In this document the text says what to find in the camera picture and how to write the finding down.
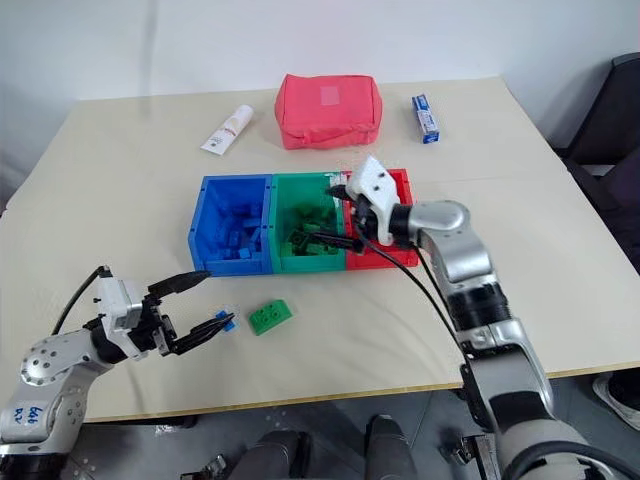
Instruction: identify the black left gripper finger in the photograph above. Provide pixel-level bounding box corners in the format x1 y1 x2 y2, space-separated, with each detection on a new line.
146 269 213 302
171 313 237 356

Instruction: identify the blue and white carton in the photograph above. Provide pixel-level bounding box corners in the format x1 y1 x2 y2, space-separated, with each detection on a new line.
410 94 443 146

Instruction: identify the dark rounded shape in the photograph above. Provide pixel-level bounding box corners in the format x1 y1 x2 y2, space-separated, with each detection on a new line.
366 414 420 480
238 428 312 480

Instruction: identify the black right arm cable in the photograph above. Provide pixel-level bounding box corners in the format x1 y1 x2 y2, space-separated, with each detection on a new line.
356 233 474 367

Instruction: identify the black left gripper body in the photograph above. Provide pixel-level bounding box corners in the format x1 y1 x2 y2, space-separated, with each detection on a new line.
127 295 178 358

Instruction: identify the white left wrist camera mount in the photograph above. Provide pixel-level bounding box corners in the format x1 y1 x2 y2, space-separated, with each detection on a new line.
96 276 151 359

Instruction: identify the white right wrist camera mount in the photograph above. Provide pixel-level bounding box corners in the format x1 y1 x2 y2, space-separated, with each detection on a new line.
344 154 404 247

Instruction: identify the red fabric pouch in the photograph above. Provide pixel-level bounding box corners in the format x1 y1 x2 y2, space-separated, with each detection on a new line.
273 73 386 151

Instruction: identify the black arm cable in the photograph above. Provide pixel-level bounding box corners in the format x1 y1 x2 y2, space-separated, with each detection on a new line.
51 265 113 337
356 233 474 367

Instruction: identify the metal bracket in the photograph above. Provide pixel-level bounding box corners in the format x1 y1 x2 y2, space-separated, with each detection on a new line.
438 433 503 480

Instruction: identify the blue plastic bin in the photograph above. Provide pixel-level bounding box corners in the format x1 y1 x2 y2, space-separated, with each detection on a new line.
187 173 275 278

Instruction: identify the green plastic bin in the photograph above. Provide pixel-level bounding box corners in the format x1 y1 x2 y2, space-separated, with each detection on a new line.
269 171 348 275

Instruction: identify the white tube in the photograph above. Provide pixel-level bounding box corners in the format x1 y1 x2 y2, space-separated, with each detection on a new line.
199 104 254 158

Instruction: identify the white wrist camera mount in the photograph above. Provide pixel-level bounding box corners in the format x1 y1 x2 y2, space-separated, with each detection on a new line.
96 276 151 359
344 154 404 247

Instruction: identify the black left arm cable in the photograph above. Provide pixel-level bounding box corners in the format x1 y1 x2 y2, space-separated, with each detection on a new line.
51 265 113 337

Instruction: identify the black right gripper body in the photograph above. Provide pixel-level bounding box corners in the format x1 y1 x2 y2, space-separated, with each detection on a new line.
349 196 384 246

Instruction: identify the black chair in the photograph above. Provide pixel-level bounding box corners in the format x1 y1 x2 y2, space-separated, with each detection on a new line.
546 51 640 277

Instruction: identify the red plastic bin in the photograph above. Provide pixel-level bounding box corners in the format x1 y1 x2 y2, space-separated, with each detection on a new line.
342 167 421 272

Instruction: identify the black and white shoe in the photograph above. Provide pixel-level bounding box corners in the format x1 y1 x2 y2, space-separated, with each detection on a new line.
591 371 640 432

